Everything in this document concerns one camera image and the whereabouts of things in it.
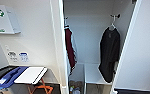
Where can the white inner shelf unit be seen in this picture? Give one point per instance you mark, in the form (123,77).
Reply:
(91,75)

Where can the brown cardboard box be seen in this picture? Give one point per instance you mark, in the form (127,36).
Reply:
(76,87)

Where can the white wardrobe door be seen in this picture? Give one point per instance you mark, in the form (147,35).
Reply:
(59,50)
(141,50)

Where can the black wardrobe hook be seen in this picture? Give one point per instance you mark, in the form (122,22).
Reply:
(65,18)
(116,15)

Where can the maroon and white jacket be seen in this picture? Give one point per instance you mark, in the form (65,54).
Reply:
(71,50)

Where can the white bin lid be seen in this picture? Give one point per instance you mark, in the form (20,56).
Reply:
(31,75)

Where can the white first aid box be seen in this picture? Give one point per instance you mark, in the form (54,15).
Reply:
(2,20)

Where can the black garment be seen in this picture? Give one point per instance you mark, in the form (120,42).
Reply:
(109,56)

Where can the white wardrobe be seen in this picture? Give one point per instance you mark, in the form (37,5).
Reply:
(87,40)

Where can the white clothes hanger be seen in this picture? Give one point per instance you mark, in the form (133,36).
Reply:
(66,24)
(113,24)

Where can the white wall switch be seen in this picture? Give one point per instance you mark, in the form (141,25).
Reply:
(6,47)

